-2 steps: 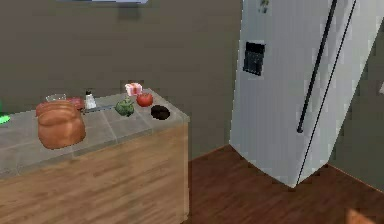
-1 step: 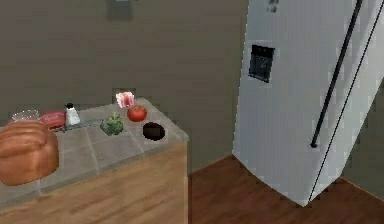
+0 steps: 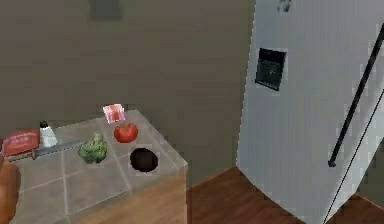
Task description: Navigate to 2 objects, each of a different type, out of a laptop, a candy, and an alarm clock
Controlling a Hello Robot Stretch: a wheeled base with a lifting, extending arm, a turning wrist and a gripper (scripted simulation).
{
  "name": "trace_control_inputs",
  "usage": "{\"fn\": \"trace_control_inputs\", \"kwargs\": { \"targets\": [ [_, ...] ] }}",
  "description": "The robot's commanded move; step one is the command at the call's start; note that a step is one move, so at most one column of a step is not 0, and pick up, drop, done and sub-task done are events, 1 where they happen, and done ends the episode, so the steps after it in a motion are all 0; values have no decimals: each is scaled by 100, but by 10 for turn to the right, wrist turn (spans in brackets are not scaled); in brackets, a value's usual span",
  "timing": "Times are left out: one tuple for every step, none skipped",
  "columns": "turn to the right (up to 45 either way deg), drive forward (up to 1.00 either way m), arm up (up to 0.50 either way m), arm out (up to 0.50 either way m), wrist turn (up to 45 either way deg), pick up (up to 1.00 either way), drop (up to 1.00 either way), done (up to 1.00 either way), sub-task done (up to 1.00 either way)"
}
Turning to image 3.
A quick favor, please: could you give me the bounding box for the dark brown round bowl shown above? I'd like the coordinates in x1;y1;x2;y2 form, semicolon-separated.
129;147;159;174

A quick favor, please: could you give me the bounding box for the red tomato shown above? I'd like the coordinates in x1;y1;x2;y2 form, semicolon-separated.
113;122;139;144

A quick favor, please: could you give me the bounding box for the black fridge dispenser panel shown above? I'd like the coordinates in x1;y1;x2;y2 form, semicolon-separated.
254;47;287;92

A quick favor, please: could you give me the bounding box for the green lettuce head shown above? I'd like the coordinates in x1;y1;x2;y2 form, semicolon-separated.
77;131;109;165

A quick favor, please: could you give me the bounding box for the grey fridge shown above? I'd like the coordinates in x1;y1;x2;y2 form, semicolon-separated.
235;0;384;224

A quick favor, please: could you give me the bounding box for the tiled wooden kitchen counter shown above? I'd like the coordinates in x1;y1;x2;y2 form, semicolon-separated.
0;109;189;224

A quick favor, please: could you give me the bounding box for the grey kitchen knife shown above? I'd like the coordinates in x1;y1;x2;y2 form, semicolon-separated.
30;140;86;160

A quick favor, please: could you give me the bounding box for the white salt shaker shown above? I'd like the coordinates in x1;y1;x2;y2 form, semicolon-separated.
39;120;59;149

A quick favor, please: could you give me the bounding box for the black fridge handle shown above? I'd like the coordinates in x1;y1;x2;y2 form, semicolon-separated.
327;22;384;168

